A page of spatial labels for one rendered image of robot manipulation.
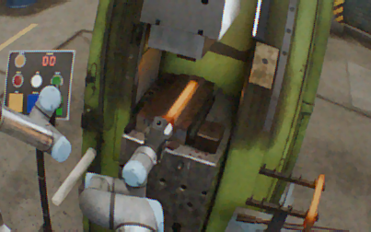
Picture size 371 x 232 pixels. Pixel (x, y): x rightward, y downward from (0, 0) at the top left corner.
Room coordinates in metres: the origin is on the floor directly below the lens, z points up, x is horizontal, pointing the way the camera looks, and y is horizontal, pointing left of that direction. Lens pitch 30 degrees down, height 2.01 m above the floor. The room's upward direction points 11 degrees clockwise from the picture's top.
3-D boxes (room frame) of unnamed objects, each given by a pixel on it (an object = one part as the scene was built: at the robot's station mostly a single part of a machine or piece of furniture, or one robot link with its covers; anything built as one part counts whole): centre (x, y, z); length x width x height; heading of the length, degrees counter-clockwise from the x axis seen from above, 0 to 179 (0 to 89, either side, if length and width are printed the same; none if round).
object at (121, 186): (1.34, 0.14, 0.89); 0.11 x 0.08 x 0.11; 96
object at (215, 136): (1.69, -0.11, 0.95); 0.12 x 0.08 x 0.06; 169
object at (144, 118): (1.87, 0.04, 0.96); 0.42 x 0.20 x 0.09; 169
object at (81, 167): (1.65, 0.44, 0.62); 0.44 x 0.05 x 0.05; 169
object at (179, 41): (1.87, 0.04, 1.32); 0.42 x 0.20 x 0.10; 169
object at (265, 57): (1.73, -0.25, 1.27); 0.09 x 0.02 x 0.17; 79
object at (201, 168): (1.87, -0.02, 0.69); 0.56 x 0.38 x 0.45; 169
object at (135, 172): (1.34, 0.12, 0.98); 0.11 x 0.08 x 0.09; 169
